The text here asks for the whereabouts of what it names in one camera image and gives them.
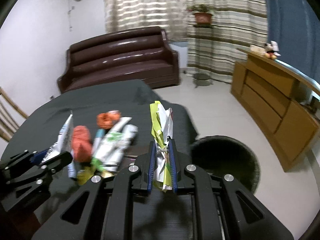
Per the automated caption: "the dark brown leather sofa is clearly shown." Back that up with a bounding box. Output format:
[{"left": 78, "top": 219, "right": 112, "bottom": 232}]
[{"left": 57, "top": 26, "right": 180, "bottom": 93}]

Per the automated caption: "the black woven trash basket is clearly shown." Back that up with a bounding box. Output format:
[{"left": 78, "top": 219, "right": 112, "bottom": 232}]
[{"left": 190, "top": 135, "right": 260, "bottom": 193}]

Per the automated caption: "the potted green plant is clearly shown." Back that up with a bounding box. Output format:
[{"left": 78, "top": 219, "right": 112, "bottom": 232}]
[{"left": 187, "top": 4, "right": 214, "bottom": 25}]

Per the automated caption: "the beige box on cabinet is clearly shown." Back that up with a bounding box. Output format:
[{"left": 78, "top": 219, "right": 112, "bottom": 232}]
[{"left": 250, "top": 44, "right": 265, "bottom": 56}]

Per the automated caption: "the yellow white paper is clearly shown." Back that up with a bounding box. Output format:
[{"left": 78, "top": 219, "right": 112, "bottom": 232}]
[{"left": 150, "top": 101, "right": 174, "bottom": 192}]

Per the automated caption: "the mickey mouse plush toy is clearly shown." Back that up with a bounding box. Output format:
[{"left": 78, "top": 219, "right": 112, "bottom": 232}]
[{"left": 265, "top": 41, "right": 281, "bottom": 60}]

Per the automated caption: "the large red plastic bag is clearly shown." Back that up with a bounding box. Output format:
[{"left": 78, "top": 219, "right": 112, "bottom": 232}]
[{"left": 72, "top": 126, "right": 92, "bottom": 163}]

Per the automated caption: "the dark grey tablecloth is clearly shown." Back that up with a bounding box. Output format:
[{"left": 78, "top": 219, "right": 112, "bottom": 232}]
[{"left": 0, "top": 79, "right": 200, "bottom": 225}]

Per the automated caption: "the dark green yellow tube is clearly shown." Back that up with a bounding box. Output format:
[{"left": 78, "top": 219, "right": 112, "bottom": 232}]
[{"left": 76, "top": 166, "right": 95, "bottom": 186}]

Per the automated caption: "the black cigarette carton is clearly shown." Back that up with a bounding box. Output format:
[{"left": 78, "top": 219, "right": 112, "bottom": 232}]
[{"left": 124, "top": 145, "right": 149, "bottom": 159}]

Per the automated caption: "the light blue tube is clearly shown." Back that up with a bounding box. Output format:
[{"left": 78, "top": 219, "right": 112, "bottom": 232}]
[{"left": 91, "top": 128, "right": 105, "bottom": 155}]

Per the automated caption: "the small orange plastic bag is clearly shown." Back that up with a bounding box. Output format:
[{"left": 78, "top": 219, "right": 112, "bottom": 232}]
[{"left": 97, "top": 110, "right": 121, "bottom": 129}]

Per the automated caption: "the wooden chair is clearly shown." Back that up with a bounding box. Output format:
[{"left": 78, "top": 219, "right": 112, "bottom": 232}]
[{"left": 0, "top": 88, "right": 29, "bottom": 142}]

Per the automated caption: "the black metal plant stand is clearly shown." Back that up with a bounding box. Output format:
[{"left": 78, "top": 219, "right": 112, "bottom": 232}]
[{"left": 192, "top": 24, "right": 214, "bottom": 88}]

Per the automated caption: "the beige patterned curtain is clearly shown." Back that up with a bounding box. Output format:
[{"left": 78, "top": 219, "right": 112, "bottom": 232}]
[{"left": 104, "top": 0, "right": 188, "bottom": 42}]

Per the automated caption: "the wooden sideboard cabinet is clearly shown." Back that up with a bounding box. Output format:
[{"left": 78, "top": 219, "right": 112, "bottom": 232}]
[{"left": 231, "top": 49, "right": 319, "bottom": 172}]

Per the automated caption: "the blue curtain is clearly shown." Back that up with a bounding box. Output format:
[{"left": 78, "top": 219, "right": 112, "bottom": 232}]
[{"left": 266, "top": 0, "right": 319, "bottom": 82}]

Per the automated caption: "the white blue printed wrapper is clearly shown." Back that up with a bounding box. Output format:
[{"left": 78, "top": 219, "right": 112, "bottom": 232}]
[{"left": 41, "top": 112, "right": 74, "bottom": 163}]

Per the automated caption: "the green white tissue packet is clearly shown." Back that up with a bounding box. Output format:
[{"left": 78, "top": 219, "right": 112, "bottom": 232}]
[{"left": 91, "top": 117, "right": 138, "bottom": 173}]

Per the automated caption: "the striped curtain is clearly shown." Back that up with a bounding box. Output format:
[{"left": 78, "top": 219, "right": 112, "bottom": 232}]
[{"left": 187, "top": 0, "right": 268, "bottom": 83}]

